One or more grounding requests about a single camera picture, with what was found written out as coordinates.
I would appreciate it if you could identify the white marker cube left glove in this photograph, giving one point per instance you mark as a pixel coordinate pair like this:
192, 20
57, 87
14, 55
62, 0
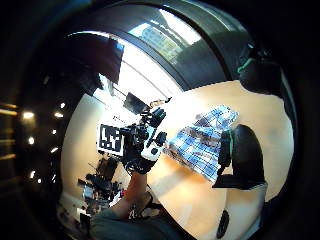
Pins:
110, 140

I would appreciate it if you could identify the blue plaid cloth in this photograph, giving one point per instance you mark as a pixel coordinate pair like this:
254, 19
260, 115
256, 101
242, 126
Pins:
200, 143

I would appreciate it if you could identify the black monitor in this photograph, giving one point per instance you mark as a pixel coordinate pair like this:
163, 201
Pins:
134, 103

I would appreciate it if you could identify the pile of dark desk equipment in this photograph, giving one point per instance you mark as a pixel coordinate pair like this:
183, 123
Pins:
100, 186

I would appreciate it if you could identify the large dark wall screen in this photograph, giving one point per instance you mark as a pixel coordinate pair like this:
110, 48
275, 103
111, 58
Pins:
100, 60

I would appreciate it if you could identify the bright window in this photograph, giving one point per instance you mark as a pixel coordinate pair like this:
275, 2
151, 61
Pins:
166, 36

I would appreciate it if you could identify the the person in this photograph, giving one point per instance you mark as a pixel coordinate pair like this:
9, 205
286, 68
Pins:
133, 226

